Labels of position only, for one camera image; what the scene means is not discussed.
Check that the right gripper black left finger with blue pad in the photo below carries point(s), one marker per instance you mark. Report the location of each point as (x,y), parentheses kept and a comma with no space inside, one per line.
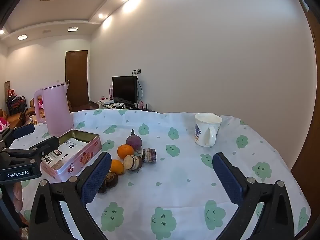
(47,220)

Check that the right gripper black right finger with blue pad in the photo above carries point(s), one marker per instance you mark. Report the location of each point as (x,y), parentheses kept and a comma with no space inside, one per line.
(275,220)

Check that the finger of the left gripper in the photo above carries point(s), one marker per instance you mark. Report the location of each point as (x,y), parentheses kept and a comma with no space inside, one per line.
(9,135)
(36,151)

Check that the dark brown water chestnut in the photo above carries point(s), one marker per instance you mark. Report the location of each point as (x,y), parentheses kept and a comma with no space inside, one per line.
(111,180)

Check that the small orange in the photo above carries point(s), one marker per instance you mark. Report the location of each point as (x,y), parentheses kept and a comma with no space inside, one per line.
(117,167)

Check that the large orange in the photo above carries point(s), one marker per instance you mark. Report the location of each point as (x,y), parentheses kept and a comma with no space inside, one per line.
(125,150)

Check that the cut purple sugarcane piece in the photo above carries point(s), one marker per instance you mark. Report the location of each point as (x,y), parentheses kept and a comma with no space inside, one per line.
(132,162)

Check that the purple round turnip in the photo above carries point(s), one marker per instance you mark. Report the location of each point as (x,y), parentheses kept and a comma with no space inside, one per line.
(134,141)

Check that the person's left hand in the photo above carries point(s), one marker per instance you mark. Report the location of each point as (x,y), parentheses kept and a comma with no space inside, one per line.
(17,198)

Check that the orange leather sofa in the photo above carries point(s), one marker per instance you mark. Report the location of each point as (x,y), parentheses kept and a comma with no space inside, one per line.
(20,118)

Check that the pink biscuit tin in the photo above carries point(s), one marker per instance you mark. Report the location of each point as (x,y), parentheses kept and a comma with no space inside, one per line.
(76,148)

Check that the pink electric kettle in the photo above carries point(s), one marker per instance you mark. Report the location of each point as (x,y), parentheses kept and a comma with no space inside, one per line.
(56,109)

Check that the tv stand with clutter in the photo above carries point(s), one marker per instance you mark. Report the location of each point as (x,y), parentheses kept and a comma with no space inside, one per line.
(106,103)

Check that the brown wooden door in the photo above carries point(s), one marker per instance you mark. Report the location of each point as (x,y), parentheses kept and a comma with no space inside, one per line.
(76,75)

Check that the black television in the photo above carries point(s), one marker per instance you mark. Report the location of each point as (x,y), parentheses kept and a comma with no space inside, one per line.
(125,88)

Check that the white floral mug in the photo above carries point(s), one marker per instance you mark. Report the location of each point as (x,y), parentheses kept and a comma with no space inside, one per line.
(207,126)

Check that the cloud print tablecloth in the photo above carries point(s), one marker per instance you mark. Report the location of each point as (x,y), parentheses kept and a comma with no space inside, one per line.
(180,195)

